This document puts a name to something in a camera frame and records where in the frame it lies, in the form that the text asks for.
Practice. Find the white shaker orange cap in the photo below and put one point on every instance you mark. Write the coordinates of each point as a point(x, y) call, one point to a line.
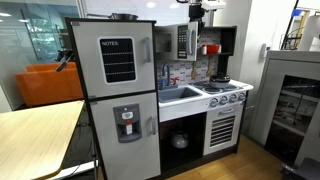
point(203, 50)

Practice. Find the orange sofa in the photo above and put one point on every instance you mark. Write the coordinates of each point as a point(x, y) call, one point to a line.
point(46, 88)

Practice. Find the white toy microwave door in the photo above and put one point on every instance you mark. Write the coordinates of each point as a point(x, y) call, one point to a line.
point(173, 45)

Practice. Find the white wall box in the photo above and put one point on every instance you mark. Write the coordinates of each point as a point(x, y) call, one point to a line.
point(264, 50)

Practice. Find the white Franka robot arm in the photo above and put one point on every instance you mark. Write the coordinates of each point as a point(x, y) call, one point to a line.
point(215, 4)

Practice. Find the wooden slotted turner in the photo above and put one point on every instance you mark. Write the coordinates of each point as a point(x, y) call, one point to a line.
point(209, 71)

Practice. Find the red plastic bowl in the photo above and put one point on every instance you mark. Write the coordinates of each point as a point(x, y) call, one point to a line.
point(212, 49)

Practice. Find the dark grey stool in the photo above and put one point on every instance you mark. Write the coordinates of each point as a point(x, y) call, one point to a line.
point(303, 170)

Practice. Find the grey glass-front cabinet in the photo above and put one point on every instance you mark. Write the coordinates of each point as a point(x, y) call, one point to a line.
point(270, 100)

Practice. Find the black pot in oven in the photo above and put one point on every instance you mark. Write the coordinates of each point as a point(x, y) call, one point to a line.
point(180, 140)

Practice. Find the grey stovetop panel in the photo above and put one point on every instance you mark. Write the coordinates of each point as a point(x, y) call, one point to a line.
point(201, 85)

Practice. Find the grey toy faucet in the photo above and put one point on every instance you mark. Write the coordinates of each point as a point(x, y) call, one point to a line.
point(167, 71)

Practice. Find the white roll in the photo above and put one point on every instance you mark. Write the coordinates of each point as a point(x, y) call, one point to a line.
point(310, 33)

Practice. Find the black frying pan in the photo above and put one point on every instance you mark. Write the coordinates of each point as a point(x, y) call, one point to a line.
point(123, 16)

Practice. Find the grey pot with black lid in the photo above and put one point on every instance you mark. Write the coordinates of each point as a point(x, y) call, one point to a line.
point(220, 81)

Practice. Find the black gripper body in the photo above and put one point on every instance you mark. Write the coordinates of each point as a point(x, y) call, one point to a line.
point(196, 13)

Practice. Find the grey fridge door with dispenser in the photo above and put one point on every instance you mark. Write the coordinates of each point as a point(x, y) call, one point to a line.
point(106, 150)

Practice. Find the white toy oven door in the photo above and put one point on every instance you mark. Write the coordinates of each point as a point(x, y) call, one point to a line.
point(213, 115)

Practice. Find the black tripod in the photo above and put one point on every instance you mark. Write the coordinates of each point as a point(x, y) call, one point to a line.
point(65, 56)

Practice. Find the grey stove knob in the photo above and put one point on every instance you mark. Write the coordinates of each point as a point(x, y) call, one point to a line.
point(223, 100)
point(232, 98)
point(213, 102)
point(241, 96)

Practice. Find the grey toy sink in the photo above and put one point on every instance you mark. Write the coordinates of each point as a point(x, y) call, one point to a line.
point(176, 94)

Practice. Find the light wooden desk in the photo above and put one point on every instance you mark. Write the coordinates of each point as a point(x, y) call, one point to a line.
point(30, 140)

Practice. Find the black white toy kitchen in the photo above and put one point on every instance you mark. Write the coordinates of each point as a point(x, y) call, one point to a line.
point(181, 111)

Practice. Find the white glossy board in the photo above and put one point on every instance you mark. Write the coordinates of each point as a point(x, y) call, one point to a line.
point(133, 6)

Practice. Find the wooden spatula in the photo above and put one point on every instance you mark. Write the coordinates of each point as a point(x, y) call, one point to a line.
point(194, 73)

